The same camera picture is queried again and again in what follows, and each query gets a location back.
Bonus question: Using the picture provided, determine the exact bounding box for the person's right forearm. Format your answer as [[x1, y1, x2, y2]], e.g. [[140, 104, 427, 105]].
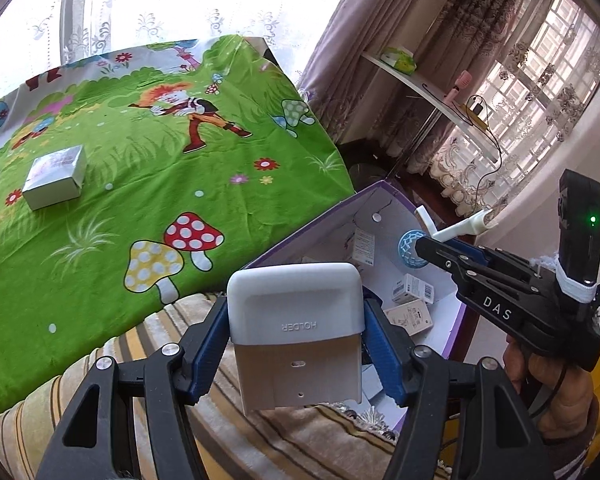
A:
[[550, 435, 600, 480]]

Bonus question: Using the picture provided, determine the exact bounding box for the white wall shelf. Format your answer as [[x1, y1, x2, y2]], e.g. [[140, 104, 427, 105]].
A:
[[360, 52, 501, 163]]

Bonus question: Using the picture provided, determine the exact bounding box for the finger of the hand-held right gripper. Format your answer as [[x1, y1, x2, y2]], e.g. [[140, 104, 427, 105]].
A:
[[414, 236, 487, 282], [442, 241, 557, 282]]

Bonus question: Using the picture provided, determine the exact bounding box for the purple cardboard box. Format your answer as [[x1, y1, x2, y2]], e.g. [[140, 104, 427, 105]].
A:
[[242, 180, 468, 441]]

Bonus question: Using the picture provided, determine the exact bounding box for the white text-printed box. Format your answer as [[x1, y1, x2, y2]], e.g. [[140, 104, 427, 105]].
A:
[[347, 227, 377, 261]]

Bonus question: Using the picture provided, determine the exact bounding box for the white plastic holder case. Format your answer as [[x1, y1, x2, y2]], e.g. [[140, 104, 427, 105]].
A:
[[226, 261, 367, 416]]

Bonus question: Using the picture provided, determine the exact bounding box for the mauve patterned curtain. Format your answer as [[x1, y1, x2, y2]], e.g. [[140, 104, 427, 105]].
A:
[[300, 0, 536, 156]]

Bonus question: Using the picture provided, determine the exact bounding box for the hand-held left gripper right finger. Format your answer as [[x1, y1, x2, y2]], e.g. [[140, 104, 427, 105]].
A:
[[362, 297, 556, 480]]

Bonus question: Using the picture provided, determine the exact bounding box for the person's right hand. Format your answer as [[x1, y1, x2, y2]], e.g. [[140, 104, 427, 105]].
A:
[[502, 332, 596, 443]]

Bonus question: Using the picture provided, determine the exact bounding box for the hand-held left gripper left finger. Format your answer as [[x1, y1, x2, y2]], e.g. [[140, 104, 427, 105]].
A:
[[35, 296, 231, 480]]

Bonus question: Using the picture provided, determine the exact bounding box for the striped plush sofa cushion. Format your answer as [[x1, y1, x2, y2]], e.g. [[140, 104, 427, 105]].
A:
[[0, 292, 456, 480]]

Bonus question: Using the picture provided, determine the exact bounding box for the white box with pink print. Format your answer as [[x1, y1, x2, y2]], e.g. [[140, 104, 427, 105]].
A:
[[22, 145, 87, 211]]

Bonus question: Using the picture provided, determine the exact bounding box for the white barcode box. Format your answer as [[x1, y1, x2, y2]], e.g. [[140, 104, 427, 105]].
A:
[[391, 274, 435, 306]]

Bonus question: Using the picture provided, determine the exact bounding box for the white lace sheer curtain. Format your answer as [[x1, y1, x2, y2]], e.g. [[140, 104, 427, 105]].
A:
[[0, 0, 356, 86]]

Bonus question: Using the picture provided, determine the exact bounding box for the white brush with teal ball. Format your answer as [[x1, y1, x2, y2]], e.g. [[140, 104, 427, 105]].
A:
[[397, 206, 499, 269]]

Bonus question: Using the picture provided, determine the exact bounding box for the cartoon printed green blanket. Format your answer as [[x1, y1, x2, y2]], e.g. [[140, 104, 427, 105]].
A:
[[0, 35, 358, 423]]

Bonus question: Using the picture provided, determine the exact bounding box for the large beige box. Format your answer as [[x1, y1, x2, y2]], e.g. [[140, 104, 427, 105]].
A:
[[384, 299, 435, 346]]

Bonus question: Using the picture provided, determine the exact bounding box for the black charger cable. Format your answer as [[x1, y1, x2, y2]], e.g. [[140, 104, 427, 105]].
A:
[[472, 110, 504, 211]]

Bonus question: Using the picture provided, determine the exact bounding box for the pink handheld item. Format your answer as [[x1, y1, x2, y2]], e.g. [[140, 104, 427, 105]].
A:
[[445, 72, 472, 98]]

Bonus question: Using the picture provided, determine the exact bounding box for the embroidered sheer curtain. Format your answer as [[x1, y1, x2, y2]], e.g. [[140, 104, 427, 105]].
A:
[[425, 0, 600, 211]]

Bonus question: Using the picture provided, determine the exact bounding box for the green tissue box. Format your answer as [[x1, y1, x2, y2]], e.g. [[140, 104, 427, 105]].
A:
[[381, 46, 417, 75]]

